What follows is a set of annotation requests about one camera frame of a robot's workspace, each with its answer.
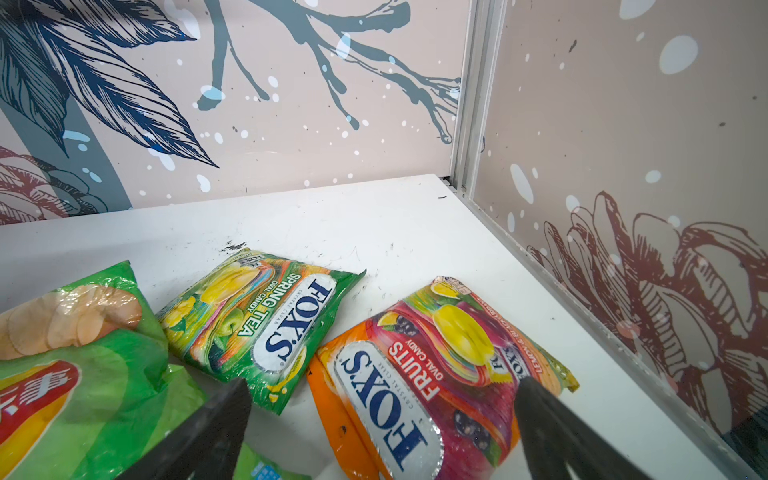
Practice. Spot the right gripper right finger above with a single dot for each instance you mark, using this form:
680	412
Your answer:
559	445

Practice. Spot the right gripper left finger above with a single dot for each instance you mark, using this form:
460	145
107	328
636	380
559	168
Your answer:
206	445

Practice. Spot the orange Fox's candy bag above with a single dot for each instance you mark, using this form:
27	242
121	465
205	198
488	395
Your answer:
426	388

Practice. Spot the green chips bag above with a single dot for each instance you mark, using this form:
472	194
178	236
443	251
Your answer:
87	386

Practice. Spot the green yellow Fox's candy bag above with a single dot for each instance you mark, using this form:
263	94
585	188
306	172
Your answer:
259	317

